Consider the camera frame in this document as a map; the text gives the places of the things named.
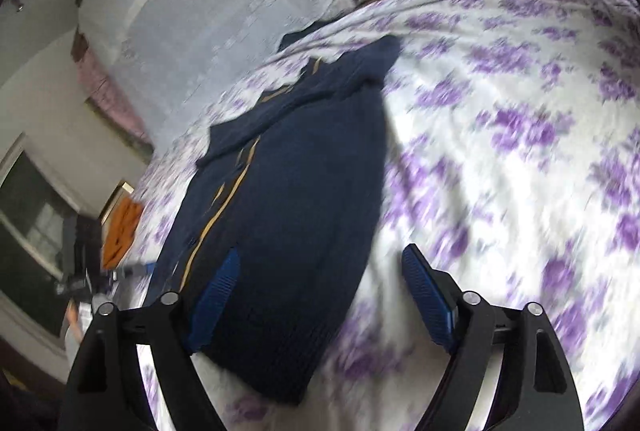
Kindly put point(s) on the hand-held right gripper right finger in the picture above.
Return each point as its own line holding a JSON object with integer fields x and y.
{"x": 427, "y": 296}

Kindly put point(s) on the wooden frame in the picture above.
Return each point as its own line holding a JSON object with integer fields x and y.
{"x": 112, "y": 201}

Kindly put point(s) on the purple floral bedsheet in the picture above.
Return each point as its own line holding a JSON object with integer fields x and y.
{"x": 500, "y": 111}

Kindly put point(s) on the pink patterned cloth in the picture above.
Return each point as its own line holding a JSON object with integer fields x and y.
{"x": 115, "y": 106}

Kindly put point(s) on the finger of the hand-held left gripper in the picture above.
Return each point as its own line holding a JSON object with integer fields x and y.
{"x": 135, "y": 271}

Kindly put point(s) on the navy knit cardigan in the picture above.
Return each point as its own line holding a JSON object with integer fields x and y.
{"x": 300, "y": 186}

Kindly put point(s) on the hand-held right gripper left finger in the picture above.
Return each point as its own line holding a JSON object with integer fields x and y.
{"x": 217, "y": 296}

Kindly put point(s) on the white framed window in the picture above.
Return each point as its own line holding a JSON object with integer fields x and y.
{"x": 30, "y": 221}

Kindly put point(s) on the orange cloth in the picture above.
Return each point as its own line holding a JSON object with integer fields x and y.
{"x": 122, "y": 231}

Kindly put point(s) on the metal knob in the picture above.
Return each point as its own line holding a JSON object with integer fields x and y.
{"x": 20, "y": 4}

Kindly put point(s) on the dark cloth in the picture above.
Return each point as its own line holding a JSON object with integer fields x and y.
{"x": 300, "y": 38}

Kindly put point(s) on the person's left hand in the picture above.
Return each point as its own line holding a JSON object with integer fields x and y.
{"x": 74, "y": 321}

